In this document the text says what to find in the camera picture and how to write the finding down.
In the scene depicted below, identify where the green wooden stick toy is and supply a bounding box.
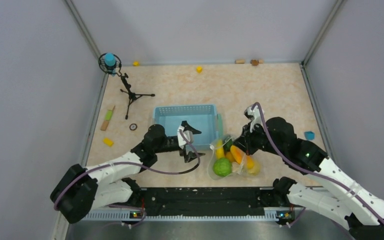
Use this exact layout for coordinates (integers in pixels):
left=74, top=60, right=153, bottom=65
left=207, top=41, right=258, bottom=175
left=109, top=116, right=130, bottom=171
left=100, top=104, right=116, bottom=131

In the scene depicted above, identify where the light blue plastic basket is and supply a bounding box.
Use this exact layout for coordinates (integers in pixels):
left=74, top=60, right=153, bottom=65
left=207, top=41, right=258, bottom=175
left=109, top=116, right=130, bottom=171
left=152, top=104, right=219, bottom=145

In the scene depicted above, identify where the cork at wall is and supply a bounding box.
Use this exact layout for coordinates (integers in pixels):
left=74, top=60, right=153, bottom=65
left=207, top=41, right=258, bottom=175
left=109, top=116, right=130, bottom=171
left=235, top=59, right=246, bottom=64

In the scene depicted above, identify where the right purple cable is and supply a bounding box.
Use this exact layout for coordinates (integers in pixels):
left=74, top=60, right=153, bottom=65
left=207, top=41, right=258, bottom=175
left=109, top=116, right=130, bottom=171
left=251, top=101, right=384, bottom=240

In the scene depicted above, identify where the yellow block at wall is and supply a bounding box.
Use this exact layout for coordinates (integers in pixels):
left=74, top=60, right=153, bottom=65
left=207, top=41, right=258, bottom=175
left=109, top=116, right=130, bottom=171
left=132, top=61, right=141, bottom=67

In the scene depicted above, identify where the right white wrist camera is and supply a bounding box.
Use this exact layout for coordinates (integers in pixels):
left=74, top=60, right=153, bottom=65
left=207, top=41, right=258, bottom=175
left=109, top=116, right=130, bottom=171
left=244, top=105, right=265, bottom=133

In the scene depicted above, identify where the clear zip top bag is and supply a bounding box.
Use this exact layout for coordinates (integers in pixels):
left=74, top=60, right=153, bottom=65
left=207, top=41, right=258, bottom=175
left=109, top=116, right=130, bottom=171
left=207, top=134, right=260, bottom=180

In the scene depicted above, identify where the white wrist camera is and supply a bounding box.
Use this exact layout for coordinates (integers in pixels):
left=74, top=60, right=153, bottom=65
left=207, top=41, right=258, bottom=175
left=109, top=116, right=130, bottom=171
left=244, top=105, right=265, bottom=133
left=177, top=126, right=194, bottom=150

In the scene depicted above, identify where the teal foam roller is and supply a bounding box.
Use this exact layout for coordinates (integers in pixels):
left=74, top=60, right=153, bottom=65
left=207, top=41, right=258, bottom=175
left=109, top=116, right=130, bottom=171
left=216, top=113, right=224, bottom=138

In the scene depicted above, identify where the yellow cube on table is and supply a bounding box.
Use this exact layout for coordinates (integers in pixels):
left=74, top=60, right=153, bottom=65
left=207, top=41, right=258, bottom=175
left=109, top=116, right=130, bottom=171
left=196, top=66, right=203, bottom=73

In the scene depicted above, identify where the orange potato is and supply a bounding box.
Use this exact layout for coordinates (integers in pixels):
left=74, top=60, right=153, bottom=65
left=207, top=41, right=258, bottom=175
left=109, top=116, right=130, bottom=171
left=245, top=155, right=255, bottom=170

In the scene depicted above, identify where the yellow block left side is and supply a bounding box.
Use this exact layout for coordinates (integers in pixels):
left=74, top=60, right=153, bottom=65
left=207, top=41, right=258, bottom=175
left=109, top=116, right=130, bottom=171
left=102, top=137, right=114, bottom=147

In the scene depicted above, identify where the orange yellow mango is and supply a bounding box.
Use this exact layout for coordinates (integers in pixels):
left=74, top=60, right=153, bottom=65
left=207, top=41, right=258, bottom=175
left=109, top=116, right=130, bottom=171
left=230, top=145, right=245, bottom=165

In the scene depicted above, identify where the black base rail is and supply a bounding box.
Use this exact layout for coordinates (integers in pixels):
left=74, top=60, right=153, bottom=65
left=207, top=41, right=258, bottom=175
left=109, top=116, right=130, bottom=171
left=110, top=187, right=293, bottom=218

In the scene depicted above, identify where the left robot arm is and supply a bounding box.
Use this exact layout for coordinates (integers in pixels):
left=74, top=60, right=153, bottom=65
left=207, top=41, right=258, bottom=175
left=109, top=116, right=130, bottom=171
left=50, top=120, right=203, bottom=224

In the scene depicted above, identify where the blue small block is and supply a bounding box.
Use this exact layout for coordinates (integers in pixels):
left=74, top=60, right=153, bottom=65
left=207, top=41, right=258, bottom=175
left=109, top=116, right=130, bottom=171
left=304, top=131, right=316, bottom=141

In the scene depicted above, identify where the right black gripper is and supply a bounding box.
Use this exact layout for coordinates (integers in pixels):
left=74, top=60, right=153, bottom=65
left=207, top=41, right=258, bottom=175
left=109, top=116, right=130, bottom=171
left=232, top=120, right=286, bottom=157

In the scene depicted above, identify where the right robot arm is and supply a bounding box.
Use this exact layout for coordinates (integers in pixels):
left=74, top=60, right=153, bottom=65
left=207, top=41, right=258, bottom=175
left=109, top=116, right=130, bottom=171
left=233, top=117, right=384, bottom=240

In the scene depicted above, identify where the blue microphone on tripod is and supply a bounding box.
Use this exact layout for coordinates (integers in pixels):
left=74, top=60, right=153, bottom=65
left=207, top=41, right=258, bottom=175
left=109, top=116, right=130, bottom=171
left=97, top=52, right=156, bottom=120

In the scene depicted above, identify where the brown nut at wall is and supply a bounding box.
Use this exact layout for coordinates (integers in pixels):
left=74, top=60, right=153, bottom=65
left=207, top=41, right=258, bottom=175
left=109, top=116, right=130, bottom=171
left=250, top=59, right=260, bottom=67

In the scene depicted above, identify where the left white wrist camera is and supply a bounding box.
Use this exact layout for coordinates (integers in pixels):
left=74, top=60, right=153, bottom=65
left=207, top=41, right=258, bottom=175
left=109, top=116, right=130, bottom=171
left=177, top=126, right=194, bottom=150

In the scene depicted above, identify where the green lime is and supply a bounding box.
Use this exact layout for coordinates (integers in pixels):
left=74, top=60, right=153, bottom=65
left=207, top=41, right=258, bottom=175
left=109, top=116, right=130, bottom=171
left=223, top=139, right=233, bottom=153

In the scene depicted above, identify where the beige garlic bulb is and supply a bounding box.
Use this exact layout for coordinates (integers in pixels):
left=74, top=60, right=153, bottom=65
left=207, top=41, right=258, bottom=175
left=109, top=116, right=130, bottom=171
left=231, top=162, right=243, bottom=175

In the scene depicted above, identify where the yellow banana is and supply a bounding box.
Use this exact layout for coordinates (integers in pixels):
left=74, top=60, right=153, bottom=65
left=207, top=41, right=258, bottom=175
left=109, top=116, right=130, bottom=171
left=214, top=139, right=225, bottom=160

